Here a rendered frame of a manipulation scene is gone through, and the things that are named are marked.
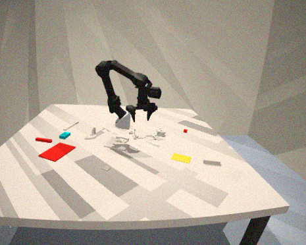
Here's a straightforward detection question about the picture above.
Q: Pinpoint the teal rectangular block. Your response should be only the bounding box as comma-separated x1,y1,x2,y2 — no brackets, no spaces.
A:
59,132,70,140

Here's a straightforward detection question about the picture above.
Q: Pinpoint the yellow flat plate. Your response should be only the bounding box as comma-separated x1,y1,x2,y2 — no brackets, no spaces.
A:
171,154,191,163

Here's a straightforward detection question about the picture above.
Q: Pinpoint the red flat bar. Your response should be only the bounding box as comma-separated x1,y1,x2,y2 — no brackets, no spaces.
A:
36,138,52,143

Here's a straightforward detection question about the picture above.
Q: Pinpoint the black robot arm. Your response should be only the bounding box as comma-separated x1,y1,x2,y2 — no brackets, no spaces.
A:
95,60,161,119

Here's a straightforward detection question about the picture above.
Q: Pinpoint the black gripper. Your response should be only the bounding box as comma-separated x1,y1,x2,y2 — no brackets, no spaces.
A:
126,96,158,122

